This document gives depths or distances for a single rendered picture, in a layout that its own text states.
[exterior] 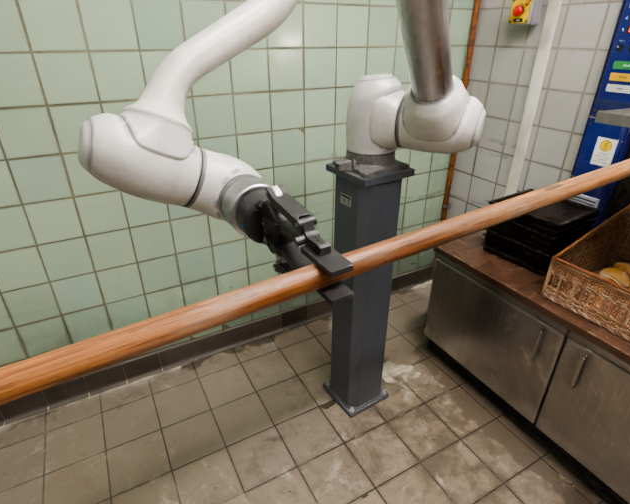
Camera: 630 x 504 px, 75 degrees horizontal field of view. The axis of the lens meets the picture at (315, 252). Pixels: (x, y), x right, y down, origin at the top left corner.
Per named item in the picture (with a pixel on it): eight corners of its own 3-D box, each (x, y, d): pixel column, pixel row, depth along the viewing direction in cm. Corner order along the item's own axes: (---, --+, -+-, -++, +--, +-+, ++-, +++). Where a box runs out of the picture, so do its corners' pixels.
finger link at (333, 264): (322, 245, 51) (321, 239, 50) (354, 270, 45) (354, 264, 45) (300, 252, 49) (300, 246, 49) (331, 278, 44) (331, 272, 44)
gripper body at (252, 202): (278, 181, 63) (307, 200, 56) (282, 230, 67) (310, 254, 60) (231, 192, 60) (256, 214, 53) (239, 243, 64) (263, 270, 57)
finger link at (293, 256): (262, 232, 58) (263, 240, 59) (300, 280, 51) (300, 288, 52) (287, 225, 60) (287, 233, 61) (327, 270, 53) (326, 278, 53)
